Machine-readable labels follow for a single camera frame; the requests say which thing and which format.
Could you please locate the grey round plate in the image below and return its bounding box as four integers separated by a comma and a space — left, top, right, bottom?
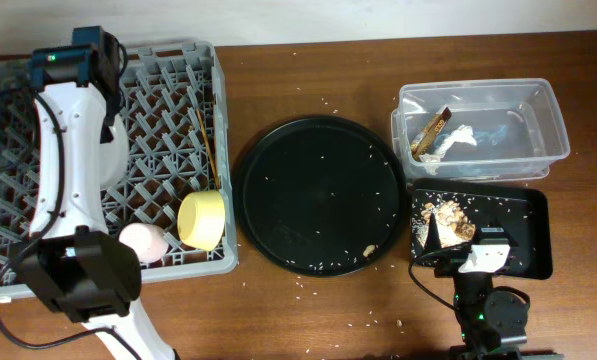
99, 115, 129, 190

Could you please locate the gold brown snack wrapper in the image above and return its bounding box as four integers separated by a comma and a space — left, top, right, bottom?
410, 106, 452, 161

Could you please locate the yellow plastic bowl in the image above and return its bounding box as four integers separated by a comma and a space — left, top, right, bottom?
177, 190, 226, 251

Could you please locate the pink plastic cup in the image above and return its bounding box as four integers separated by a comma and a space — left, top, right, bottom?
119, 223, 169, 264

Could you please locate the white tissue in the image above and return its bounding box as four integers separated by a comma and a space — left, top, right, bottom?
420, 125, 477, 175

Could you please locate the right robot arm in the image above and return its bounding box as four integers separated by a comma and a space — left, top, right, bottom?
411, 217, 564, 360

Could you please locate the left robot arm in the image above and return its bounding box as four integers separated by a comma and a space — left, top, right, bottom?
10, 26, 178, 359

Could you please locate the black rectangular waste tray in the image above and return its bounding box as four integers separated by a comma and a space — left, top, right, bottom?
411, 179, 553, 280

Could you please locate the clear plastic waste bin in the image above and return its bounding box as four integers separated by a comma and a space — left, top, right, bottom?
391, 78, 570, 182

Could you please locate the grey plastic dishwasher rack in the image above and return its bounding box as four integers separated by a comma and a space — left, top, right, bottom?
0, 42, 238, 302

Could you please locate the brown food scraps pile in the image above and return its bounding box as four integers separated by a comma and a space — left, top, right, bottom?
412, 200, 476, 248

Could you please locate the peanut on round tray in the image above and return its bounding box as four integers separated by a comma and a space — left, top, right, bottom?
363, 245, 376, 258

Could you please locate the round black serving tray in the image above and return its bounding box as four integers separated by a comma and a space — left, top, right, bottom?
234, 115, 411, 277

